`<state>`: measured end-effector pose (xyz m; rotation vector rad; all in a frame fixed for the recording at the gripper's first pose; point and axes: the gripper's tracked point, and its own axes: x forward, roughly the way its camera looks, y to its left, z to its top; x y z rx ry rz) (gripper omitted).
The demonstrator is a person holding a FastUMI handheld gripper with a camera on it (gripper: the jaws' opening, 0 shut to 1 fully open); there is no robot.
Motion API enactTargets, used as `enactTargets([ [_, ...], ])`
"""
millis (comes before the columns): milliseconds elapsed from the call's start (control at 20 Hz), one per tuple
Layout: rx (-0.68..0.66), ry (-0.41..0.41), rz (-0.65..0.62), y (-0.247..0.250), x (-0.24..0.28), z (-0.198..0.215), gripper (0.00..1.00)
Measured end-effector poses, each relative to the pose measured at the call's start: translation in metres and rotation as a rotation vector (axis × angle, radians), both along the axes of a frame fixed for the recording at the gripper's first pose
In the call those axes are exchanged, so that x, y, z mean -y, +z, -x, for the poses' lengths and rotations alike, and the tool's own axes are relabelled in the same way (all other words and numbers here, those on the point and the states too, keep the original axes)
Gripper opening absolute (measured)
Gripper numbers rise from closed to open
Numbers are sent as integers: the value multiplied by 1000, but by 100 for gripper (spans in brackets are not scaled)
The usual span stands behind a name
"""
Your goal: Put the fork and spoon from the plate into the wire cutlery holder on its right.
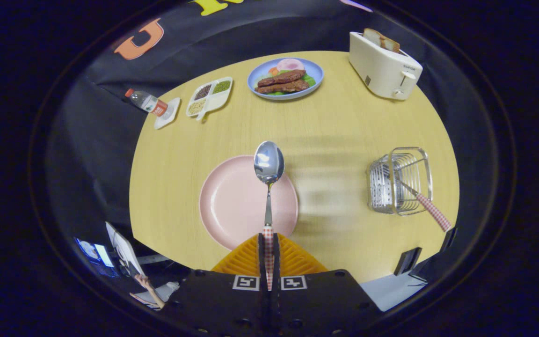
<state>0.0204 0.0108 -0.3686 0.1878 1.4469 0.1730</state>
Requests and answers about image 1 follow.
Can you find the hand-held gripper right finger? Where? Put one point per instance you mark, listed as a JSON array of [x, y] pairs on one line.
[[276, 255]]

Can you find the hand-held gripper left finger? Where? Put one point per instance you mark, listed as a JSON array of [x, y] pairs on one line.
[[260, 255]]

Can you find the pink plate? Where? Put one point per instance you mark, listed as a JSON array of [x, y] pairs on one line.
[[232, 201]]

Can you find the black rectangular object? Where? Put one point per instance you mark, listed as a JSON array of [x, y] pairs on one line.
[[407, 261]]

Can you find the white board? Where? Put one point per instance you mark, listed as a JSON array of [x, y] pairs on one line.
[[124, 248]]

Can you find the white divided condiment tray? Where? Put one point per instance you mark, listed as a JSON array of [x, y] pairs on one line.
[[220, 98]]

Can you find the white square coaster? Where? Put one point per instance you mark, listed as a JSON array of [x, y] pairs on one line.
[[166, 117]]

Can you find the brown steak slice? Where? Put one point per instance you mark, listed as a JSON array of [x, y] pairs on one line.
[[283, 87], [281, 77]]

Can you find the computer monitor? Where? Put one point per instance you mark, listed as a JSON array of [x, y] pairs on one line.
[[92, 252]]

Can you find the green lettuce leaves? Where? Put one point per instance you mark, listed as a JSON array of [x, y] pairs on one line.
[[310, 80]]

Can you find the blue plate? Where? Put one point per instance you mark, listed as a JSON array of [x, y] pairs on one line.
[[256, 76]]

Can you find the clear water bottle red label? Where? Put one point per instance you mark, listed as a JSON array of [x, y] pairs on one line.
[[148, 102]]

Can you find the pink ham slice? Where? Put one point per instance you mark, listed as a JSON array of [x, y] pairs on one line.
[[290, 64]]

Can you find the cream toaster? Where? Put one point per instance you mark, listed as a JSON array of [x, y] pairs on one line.
[[382, 70]]

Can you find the toast slice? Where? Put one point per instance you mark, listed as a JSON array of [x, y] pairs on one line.
[[372, 36], [390, 44]]

